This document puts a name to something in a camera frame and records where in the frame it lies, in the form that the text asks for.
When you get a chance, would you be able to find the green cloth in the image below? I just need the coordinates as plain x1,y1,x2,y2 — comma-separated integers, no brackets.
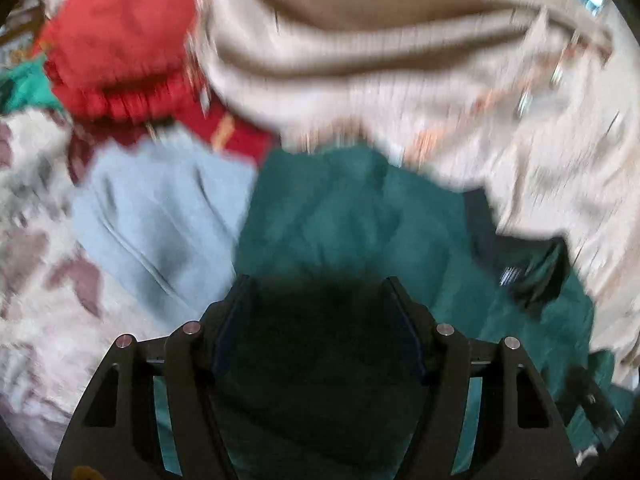
0,57,66,116

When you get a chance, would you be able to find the red heart-shaped cushion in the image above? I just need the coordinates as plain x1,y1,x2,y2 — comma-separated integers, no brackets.
37,0,211,126

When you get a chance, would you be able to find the beige patterned curtain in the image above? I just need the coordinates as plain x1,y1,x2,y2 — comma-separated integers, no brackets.
192,0,640,386

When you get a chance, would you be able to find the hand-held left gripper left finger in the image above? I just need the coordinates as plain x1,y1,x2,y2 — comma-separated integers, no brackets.
51,274,261,480

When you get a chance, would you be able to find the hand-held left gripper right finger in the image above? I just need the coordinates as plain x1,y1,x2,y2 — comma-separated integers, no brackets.
382,275,583,480

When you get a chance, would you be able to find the light blue garment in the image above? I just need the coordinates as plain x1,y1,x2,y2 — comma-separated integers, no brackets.
70,130,258,311

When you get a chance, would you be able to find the floral leaf-pattern blanket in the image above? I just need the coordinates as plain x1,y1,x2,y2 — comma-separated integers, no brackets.
0,107,281,471

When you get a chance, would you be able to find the green quilted jacket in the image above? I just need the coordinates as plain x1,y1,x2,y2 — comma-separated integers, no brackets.
150,145,631,480

